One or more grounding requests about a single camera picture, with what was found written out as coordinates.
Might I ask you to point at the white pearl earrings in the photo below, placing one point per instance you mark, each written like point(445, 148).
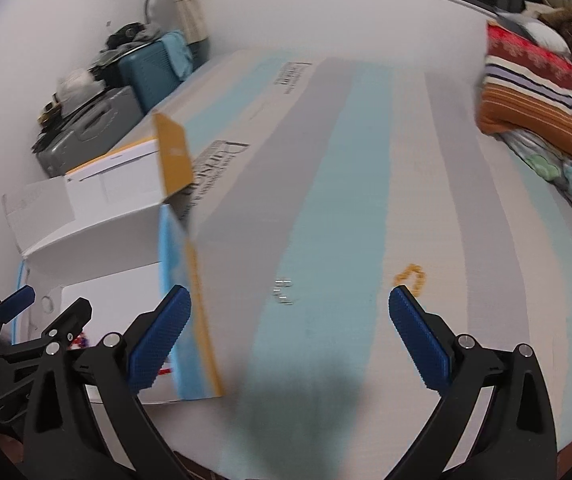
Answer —
point(281, 282)

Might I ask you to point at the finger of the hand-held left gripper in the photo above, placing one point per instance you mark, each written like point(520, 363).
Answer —
point(71, 317)
point(13, 302)

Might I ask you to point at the blue and yellow cardboard box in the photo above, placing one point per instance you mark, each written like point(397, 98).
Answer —
point(116, 200)

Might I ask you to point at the teal suitcase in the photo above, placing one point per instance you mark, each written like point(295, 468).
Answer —
point(148, 77)

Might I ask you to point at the black bag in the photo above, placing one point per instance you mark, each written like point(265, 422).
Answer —
point(126, 40)

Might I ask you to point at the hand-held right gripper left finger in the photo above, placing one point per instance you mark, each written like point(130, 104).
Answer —
point(158, 340)

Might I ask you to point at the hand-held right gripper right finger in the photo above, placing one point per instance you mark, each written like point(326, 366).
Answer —
point(418, 340)

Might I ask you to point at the light blue cloth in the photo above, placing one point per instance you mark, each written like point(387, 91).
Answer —
point(178, 55)

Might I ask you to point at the striped pillow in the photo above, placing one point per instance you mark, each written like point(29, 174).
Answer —
point(530, 95)

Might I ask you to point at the grey suitcase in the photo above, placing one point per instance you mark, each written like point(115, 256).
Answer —
point(91, 130)

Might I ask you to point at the white plastic bag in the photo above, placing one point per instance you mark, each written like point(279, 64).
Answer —
point(76, 85)

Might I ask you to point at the white cloth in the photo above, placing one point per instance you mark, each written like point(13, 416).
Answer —
point(545, 35)

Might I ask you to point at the floral quilt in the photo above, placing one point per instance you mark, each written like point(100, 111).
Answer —
point(565, 175)

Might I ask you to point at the striped bedsheet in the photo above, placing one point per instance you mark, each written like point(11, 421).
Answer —
point(345, 200)

